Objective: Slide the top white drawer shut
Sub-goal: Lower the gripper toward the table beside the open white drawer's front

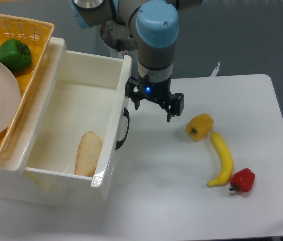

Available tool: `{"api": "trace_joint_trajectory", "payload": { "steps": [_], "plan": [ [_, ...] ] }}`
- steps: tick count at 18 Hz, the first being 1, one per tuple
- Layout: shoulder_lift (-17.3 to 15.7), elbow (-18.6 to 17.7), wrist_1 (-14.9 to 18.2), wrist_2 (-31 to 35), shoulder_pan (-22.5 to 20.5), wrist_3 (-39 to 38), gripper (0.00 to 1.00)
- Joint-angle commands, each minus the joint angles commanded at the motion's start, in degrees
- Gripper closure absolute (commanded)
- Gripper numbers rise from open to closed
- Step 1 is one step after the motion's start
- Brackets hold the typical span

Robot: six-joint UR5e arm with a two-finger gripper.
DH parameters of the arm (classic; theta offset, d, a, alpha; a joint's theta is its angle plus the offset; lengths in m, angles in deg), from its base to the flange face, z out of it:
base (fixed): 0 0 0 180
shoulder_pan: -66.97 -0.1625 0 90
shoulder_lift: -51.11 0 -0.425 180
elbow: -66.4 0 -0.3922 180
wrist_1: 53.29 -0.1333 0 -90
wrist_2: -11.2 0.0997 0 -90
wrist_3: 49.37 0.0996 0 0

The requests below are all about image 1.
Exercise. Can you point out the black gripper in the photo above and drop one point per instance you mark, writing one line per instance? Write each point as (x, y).
(157, 92)

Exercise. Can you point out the white top drawer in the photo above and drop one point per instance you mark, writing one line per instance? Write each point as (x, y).
(90, 97)

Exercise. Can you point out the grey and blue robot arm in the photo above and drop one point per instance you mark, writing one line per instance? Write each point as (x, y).
(149, 27)

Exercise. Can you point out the white drawer cabinet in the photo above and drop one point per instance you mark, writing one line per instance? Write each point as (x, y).
(17, 180)

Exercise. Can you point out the yellow bell pepper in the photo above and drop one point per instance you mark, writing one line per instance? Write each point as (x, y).
(199, 126)

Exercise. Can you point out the bread slice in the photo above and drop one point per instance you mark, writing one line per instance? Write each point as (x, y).
(88, 153)

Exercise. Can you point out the yellow banana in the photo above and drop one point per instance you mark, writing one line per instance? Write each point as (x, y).
(226, 161)

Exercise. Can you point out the red bell pepper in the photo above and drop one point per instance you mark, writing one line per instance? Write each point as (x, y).
(242, 181)

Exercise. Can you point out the yellow woven basket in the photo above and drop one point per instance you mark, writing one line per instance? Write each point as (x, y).
(36, 34)

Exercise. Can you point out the green bell pepper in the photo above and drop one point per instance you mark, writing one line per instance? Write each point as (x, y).
(15, 55)

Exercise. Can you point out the black top drawer handle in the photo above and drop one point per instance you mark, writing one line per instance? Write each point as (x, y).
(124, 128)

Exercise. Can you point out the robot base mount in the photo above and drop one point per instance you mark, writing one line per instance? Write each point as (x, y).
(118, 39)

